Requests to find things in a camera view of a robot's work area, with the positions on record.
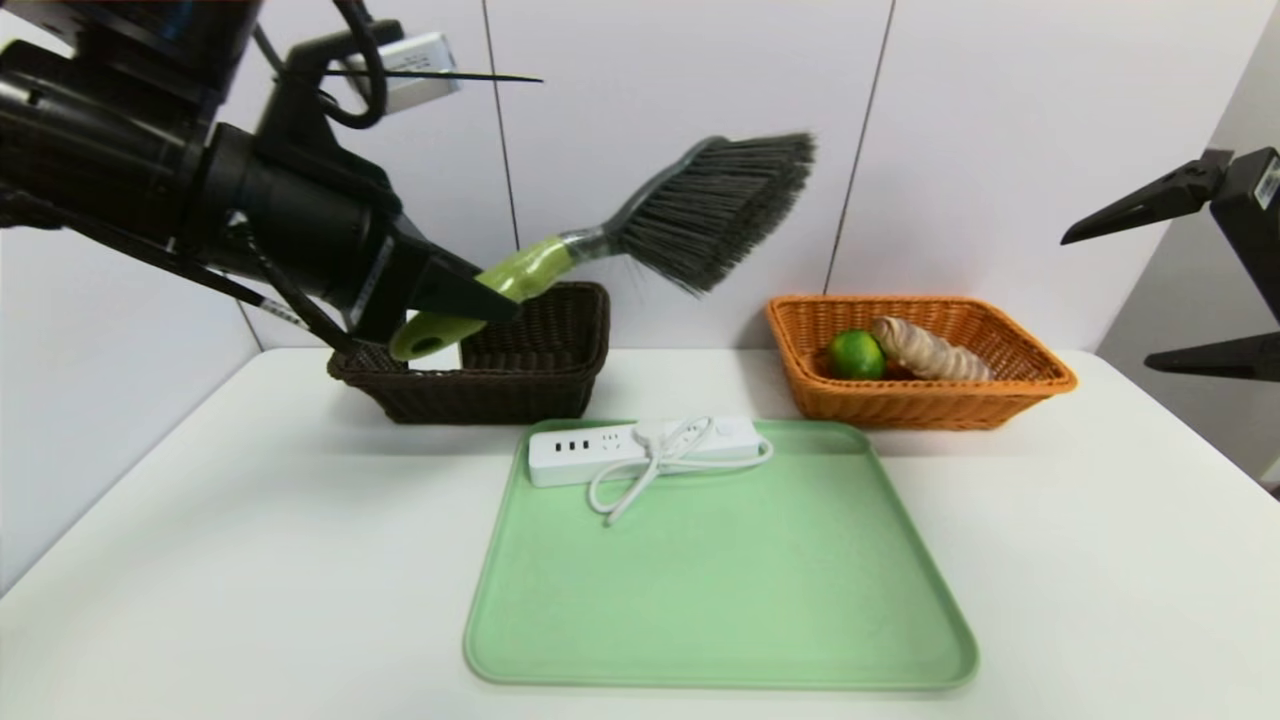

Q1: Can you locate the light green plastic tray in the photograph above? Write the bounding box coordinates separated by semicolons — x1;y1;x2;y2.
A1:
463;418;979;691

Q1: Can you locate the dark brown wicker basket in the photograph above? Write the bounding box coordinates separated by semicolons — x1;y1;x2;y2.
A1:
327;281;611;424

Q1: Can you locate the black left camera cable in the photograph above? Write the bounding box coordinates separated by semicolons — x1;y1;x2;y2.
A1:
255;0;391;131

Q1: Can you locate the braided black cable white tag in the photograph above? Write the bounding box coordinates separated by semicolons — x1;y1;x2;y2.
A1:
0;185;401;373

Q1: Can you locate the striped brown taro root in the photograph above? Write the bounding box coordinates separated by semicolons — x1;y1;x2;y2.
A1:
870;316;993;382

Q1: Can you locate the green round citrus fruit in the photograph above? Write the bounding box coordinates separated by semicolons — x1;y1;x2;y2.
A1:
826;330;890;381

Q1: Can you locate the green-handled black bristle brush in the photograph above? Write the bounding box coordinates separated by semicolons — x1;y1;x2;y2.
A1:
388;132;817;363

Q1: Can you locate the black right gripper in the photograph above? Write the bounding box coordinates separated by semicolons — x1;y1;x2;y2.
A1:
1060;146;1280;382

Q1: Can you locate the white power strip with cord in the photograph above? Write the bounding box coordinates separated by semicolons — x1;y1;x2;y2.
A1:
527;414;774;528

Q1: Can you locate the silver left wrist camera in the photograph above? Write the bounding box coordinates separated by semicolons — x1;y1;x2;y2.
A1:
345;32;461;116

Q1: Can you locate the orange wicker basket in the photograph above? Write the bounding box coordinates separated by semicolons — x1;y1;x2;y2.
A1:
766;294;1079;431

